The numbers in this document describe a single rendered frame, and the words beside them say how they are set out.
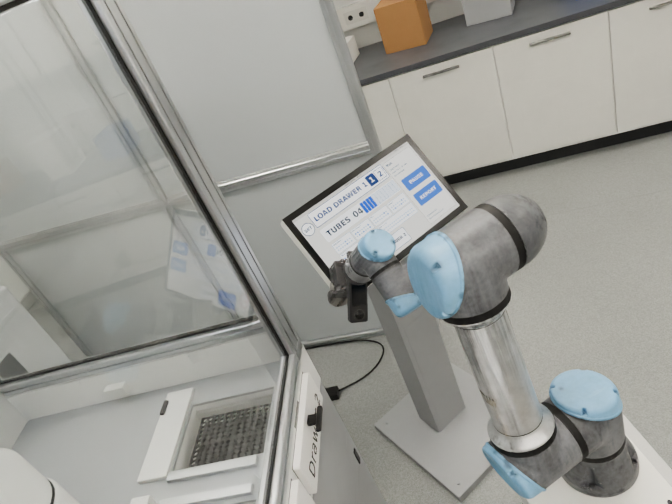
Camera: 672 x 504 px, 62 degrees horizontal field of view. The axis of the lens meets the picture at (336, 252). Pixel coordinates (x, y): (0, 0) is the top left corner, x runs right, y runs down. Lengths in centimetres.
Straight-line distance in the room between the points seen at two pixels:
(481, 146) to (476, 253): 295
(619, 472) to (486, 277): 55
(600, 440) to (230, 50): 178
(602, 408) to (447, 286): 42
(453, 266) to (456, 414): 166
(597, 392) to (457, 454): 127
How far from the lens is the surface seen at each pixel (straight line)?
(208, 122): 240
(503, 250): 83
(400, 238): 171
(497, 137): 373
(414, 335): 202
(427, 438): 239
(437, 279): 79
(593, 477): 124
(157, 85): 121
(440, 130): 367
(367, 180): 175
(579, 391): 112
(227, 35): 225
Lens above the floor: 194
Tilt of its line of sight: 32 degrees down
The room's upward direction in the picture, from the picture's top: 23 degrees counter-clockwise
